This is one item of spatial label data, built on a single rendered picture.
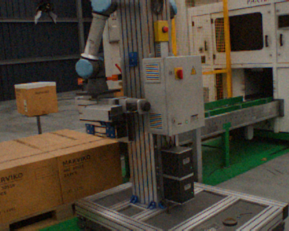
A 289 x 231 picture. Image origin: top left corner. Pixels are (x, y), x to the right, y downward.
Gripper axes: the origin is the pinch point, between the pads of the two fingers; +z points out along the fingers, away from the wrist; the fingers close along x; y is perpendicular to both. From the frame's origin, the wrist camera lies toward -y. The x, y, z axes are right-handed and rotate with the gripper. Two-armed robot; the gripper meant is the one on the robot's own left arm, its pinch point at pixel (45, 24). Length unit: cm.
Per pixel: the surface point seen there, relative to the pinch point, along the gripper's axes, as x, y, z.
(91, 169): 40, -19, 116
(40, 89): 96, -203, 57
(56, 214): 3, -23, 145
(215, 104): 251, -44, 92
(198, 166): 129, 21, 130
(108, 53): 155, -130, 19
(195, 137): 128, 20, 103
